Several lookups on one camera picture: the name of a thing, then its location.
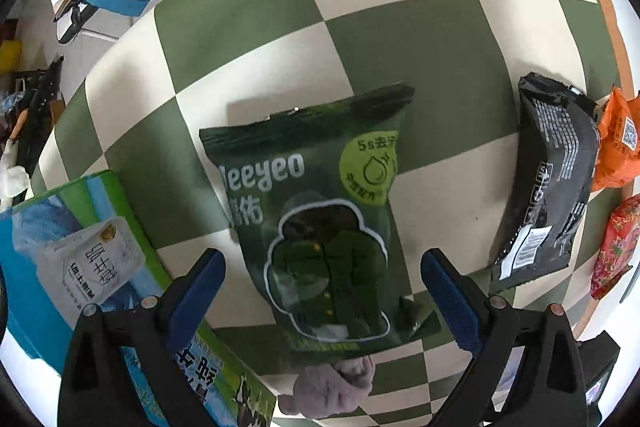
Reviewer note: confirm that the white crumpled cloth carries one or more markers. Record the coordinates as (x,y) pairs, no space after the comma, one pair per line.
(12,174)

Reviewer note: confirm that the grey plush toy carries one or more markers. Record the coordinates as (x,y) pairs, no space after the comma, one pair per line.
(327,387)

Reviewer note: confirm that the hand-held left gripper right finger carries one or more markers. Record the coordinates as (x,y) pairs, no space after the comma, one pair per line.
(452,302)

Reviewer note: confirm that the red patterned snack packet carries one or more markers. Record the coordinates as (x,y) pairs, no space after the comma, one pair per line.
(617,247)

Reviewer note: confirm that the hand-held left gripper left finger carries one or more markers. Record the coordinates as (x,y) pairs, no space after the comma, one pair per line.
(195,287)

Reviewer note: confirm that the orange snack packet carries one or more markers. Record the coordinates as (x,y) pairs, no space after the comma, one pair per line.
(617,142)

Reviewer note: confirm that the blue green milk carton box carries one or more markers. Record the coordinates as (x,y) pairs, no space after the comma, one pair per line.
(75,267)

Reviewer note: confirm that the dark green wipes packet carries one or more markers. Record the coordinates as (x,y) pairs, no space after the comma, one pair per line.
(320,217)

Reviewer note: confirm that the black snack packet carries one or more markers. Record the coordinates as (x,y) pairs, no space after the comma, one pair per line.
(550,177)

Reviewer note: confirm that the green checkered mat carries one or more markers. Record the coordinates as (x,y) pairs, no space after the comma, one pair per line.
(350,32)

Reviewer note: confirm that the yellow object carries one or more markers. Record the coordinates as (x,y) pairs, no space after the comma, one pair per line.
(7,57)

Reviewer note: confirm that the black folding rack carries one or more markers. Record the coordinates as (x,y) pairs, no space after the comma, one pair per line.
(37,107)

